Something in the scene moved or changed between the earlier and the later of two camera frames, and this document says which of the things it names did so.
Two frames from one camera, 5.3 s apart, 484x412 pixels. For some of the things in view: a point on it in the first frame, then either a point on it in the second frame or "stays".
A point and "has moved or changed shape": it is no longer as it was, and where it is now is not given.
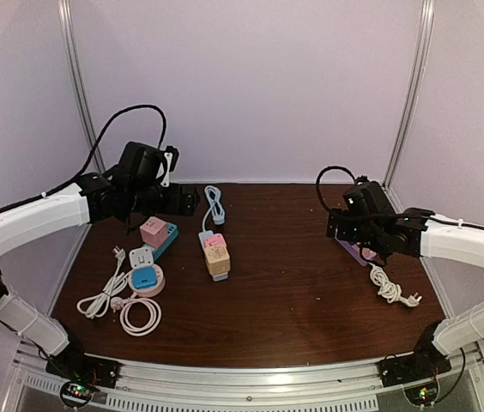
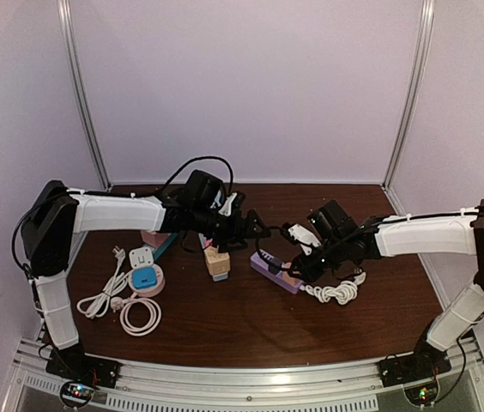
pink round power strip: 149,292 stays
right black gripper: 344,231 to 308,274
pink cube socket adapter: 154,232 stays
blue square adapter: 144,277 stays
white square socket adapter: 141,257 stays
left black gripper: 188,205 to 237,235
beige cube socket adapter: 218,260 stays
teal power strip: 172,233 stays
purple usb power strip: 354,251 has moved or changed shape
